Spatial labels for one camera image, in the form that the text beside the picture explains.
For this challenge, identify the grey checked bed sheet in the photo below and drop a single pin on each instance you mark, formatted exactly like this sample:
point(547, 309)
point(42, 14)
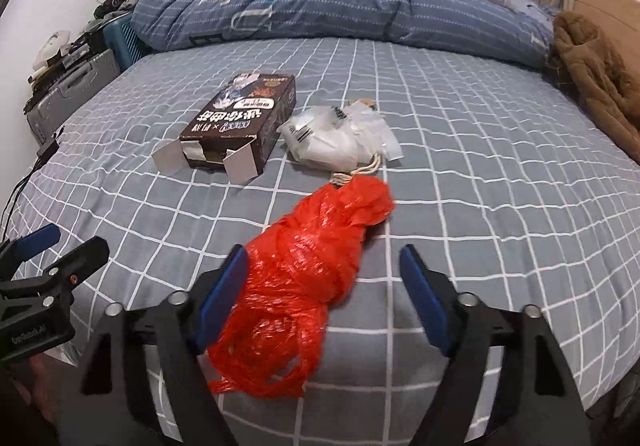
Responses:
point(504, 185)

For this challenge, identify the brown fleece jacket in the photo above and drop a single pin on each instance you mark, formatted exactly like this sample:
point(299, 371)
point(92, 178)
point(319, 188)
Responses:
point(586, 66)

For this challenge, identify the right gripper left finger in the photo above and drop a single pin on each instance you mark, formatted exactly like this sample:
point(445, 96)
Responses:
point(109, 401)

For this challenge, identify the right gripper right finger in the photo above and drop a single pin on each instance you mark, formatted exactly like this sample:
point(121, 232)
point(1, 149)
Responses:
point(537, 401)

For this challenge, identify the red plastic bag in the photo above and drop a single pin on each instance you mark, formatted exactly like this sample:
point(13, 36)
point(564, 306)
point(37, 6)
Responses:
point(298, 269)

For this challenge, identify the wooden headboard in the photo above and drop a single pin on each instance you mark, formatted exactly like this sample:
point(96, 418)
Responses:
point(620, 21)

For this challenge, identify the grey suitcase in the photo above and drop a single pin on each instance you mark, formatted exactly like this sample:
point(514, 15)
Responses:
point(67, 95)

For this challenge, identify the dark cardboard snack box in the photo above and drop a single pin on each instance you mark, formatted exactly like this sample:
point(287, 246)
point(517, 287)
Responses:
point(236, 130)

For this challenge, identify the black charger with cable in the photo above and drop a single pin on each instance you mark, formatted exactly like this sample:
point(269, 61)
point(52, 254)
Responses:
point(44, 155)

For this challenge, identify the blue striped duvet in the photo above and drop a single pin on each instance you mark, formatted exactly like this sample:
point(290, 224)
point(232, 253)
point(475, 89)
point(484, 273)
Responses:
point(473, 27)

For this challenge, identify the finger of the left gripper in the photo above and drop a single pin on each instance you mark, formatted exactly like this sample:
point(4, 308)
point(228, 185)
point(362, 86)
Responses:
point(63, 276)
point(20, 250)

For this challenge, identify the teal plastic crate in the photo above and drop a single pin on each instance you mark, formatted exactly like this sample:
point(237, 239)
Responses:
point(121, 39)

